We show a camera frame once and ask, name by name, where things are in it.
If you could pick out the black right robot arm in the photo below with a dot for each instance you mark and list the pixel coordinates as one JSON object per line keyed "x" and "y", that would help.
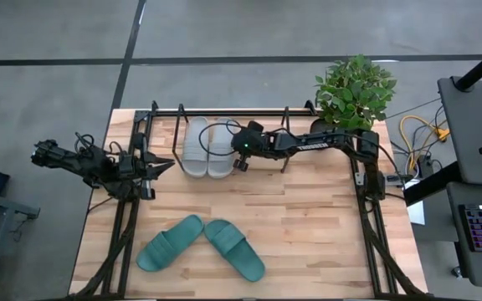
{"x": 308, "y": 144}

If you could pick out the grey desk with pole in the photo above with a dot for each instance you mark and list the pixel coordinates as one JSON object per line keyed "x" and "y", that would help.
{"x": 471, "y": 134}

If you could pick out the grey rubber slide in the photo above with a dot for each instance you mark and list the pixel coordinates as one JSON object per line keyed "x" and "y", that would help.
{"x": 195, "y": 154}
{"x": 220, "y": 165}

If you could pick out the grey power strip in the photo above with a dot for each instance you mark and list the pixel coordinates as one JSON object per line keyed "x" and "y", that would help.
{"x": 396, "y": 179}

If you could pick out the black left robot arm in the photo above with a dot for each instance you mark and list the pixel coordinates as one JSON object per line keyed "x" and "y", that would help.
{"x": 86, "y": 165}

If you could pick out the black plant pot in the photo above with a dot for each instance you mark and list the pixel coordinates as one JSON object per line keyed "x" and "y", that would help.
{"x": 320, "y": 124}

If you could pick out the black slanted pole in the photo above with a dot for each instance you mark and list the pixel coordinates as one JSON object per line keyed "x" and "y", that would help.
{"x": 479, "y": 69}

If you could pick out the green leafy plant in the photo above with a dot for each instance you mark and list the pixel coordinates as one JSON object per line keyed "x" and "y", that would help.
{"x": 356, "y": 92}

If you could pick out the green rubber slide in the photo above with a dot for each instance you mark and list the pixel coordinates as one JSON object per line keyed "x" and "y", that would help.
{"x": 234, "y": 251}
{"x": 165, "y": 246}

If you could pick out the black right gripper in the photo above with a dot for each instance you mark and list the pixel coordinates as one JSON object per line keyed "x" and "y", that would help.
{"x": 249, "y": 142}

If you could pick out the wooden shelf with black frame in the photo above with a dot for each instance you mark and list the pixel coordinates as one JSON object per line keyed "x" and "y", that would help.
{"x": 274, "y": 165}

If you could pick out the white paper sheet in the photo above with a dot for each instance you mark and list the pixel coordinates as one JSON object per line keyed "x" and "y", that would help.
{"x": 417, "y": 214}

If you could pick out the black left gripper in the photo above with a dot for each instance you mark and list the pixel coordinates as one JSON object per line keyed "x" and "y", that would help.
{"x": 140, "y": 167}

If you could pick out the black metal table frame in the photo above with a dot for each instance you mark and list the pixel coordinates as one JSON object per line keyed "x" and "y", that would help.
{"x": 245, "y": 113}

